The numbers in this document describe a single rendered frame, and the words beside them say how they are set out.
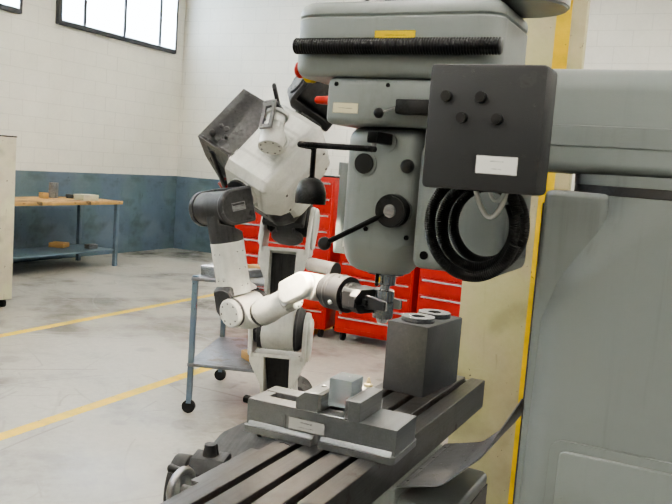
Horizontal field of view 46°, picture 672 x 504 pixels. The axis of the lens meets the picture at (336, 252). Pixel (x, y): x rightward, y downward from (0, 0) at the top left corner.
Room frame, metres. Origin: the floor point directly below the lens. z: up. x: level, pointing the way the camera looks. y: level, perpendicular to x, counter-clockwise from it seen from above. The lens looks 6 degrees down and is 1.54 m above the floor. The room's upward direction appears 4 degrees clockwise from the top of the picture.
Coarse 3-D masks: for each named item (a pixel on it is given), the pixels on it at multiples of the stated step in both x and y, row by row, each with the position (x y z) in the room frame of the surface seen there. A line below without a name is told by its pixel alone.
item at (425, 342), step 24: (432, 312) 2.18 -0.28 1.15; (408, 336) 2.03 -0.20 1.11; (432, 336) 2.02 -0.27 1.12; (456, 336) 2.16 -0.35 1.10; (408, 360) 2.03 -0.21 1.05; (432, 360) 2.04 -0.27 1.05; (456, 360) 2.17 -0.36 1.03; (384, 384) 2.06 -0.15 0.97; (408, 384) 2.02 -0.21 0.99; (432, 384) 2.05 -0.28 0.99
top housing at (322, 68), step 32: (416, 0) 1.66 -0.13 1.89; (448, 0) 1.62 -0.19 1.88; (480, 0) 1.59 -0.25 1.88; (320, 32) 1.74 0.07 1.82; (352, 32) 1.70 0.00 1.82; (384, 32) 1.67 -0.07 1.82; (416, 32) 1.64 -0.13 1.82; (448, 32) 1.61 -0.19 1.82; (480, 32) 1.58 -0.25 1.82; (512, 32) 1.65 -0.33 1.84; (320, 64) 1.74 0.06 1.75; (352, 64) 1.70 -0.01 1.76; (384, 64) 1.67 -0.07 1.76; (416, 64) 1.64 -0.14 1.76; (512, 64) 1.67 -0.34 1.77
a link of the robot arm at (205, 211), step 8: (208, 192) 2.14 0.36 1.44; (216, 192) 2.10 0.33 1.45; (200, 200) 2.12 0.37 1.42; (208, 200) 2.09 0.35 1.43; (216, 200) 2.07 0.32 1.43; (200, 208) 2.11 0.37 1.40; (208, 208) 2.08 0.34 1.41; (216, 208) 2.06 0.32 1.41; (200, 216) 2.12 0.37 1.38; (208, 216) 2.09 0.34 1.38; (216, 216) 2.07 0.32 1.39; (208, 224) 2.09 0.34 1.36; (216, 224) 2.07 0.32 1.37; (224, 224) 2.09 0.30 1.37; (208, 232) 2.11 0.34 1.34; (216, 232) 2.08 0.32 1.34; (224, 232) 2.07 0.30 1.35; (232, 232) 2.08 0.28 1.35; (240, 232) 2.10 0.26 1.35; (216, 240) 2.08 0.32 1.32; (224, 240) 2.07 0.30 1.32; (232, 240) 2.08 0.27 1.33
